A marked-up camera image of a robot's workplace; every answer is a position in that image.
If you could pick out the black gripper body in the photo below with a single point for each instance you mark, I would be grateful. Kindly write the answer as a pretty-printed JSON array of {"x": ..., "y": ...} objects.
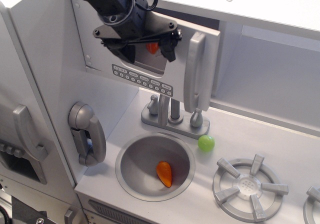
[{"x": 135, "y": 28}]

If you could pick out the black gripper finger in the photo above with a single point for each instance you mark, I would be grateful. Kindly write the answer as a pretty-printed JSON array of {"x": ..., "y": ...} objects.
[
  {"x": 167, "y": 48},
  {"x": 126, "y": 53}
]

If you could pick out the white toy microwave door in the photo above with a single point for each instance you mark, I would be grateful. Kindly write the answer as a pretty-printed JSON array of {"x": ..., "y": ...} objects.
[{"x": 188, "y": 79}]

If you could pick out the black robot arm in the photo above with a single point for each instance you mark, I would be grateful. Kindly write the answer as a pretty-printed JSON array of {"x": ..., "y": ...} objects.
[{"x": 109, "y": 7}]

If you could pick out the salmon sushi toy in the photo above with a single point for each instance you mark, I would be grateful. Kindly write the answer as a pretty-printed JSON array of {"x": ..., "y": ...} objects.
[{"x": 152, "y": 47}]

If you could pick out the grey toy faucet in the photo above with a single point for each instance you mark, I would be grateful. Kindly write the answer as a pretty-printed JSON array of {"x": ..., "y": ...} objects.
[{"x": 165, "y": 113}]

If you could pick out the grey toy telephone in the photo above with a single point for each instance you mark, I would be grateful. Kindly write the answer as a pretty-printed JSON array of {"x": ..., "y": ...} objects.
[{"x": 88, "y": 134}]

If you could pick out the green toy ball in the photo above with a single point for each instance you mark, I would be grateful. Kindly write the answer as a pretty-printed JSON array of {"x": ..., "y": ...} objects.
[{"x": 206, "y": 143}]

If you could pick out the silver sink bowl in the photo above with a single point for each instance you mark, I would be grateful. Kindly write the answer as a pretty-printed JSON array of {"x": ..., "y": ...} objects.
[{"x": 136, "y": 164}]

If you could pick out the orange toy carrot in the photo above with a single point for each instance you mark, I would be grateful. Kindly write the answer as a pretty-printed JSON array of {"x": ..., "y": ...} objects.
[{"x": 164, "y": 173}]

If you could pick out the grey ice dispenser panel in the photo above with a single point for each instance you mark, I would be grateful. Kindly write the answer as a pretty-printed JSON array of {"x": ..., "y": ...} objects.
[{"x": 18, "y": 161}]

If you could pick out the grey toy stove burner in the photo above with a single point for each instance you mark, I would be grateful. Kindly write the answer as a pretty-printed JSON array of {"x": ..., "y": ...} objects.
[{"x": 247, "y": 189}]

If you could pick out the grey fridge door handle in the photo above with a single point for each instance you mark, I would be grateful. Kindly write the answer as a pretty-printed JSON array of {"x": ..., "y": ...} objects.
[{"x": 21, "y": 119}]

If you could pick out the grey oven door handle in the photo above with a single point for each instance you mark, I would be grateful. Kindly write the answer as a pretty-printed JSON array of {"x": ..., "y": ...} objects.
[{"x": 69, "y": 216}]

